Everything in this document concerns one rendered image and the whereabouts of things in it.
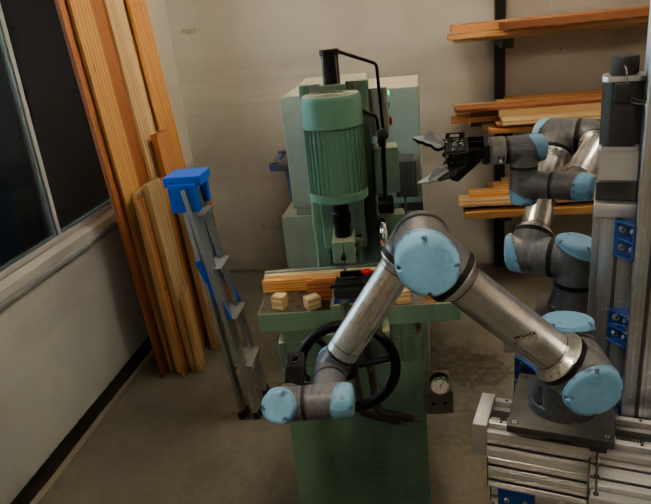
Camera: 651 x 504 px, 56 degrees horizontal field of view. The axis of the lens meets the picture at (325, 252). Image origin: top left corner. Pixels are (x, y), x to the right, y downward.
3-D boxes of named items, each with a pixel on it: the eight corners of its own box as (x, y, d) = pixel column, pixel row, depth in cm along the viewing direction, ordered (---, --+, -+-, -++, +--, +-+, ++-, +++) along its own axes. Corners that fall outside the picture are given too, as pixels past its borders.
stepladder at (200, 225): (231, 423, 289) (156, 181, 249) (243, 392, 312) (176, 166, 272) (264, 419, 286) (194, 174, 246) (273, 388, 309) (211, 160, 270)
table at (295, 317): (254, 348, 179) (251, 330, 176) (269, 302, 207) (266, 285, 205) (466, 336, 173) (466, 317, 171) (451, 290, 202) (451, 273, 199)
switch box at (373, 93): (371, 137, 207) (368, 88, 202) (371, 131, 217) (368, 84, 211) (390, 135, 207) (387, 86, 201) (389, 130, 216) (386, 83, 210)
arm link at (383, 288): (409, 188, 133) (304, 358, 150) (412, 203, 123) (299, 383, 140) (455, 213, 134) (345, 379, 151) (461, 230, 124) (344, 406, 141)
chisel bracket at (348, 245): (334, 268, 191) (331, 243, 188) (335, 252, 204) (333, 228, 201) (357, 267, 190) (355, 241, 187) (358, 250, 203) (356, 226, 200)
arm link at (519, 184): (546, 209, 167) (547, 169, 163) (504, 206, 173) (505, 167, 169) (553, 201, 173) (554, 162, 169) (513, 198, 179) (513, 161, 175)
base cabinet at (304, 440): (304, 543, 216) (279, 369, 191) (315, 437, 270) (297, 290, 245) (433, 540, 212) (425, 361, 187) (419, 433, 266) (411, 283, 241)
